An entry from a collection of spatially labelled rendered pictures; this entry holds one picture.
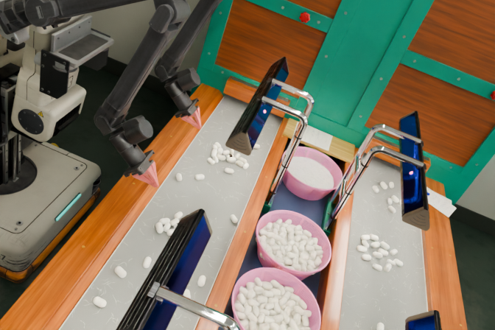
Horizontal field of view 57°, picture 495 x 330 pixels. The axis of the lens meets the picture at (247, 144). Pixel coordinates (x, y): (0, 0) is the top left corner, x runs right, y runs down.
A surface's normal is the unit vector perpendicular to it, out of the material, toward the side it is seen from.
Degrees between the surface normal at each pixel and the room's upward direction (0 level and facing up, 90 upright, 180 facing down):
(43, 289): 0
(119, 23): 90
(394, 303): 0
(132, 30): 90
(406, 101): 90
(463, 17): 90
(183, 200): 0
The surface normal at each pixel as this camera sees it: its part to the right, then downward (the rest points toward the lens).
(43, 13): -0.32, 0.34
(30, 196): 0.29, -0.77
